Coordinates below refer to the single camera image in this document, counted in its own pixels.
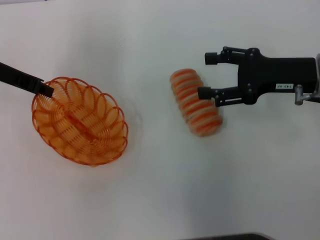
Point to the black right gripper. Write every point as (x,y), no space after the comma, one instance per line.
(272,75)

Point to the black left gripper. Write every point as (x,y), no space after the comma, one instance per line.
(6,72)

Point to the orange striped bread loaf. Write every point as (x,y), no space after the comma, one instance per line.
(197,110)

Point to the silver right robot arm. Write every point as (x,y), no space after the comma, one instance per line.
(318,75)

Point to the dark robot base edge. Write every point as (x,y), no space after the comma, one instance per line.
(230,236)

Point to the silver metal fitting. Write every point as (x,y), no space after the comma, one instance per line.
(298,95)

